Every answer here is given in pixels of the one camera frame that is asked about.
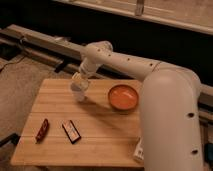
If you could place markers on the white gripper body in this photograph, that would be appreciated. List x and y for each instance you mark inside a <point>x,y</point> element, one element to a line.
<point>87,68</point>

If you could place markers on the white sponge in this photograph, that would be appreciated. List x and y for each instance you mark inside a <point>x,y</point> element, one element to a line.
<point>79,80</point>

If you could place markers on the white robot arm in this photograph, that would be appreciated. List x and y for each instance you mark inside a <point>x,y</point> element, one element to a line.
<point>168,106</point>

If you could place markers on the orange bowl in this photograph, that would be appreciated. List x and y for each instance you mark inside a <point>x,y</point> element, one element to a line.
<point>123,97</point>

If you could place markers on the black and white box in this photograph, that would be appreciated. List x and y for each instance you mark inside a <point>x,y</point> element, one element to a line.
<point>71,131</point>

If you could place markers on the wooden table board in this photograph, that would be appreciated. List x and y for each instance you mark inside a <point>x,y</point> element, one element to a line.
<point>108,136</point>

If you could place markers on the white plastic bottle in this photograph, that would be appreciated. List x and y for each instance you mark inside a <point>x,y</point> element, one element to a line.
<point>138,153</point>

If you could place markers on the black table leg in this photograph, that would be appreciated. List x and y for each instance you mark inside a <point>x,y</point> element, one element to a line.
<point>13,138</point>

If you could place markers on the grey metal rail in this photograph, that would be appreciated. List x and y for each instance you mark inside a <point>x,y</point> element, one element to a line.
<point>50,45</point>

